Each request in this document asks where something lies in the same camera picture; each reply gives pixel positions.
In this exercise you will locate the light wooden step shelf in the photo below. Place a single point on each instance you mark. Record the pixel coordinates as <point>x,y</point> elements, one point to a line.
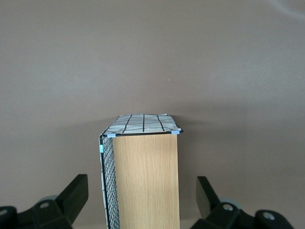
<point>145,181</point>

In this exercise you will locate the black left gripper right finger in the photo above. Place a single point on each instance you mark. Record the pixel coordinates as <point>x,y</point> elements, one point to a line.
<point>205,198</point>

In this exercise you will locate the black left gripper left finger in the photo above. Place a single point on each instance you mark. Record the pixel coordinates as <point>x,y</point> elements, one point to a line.
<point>71,195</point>

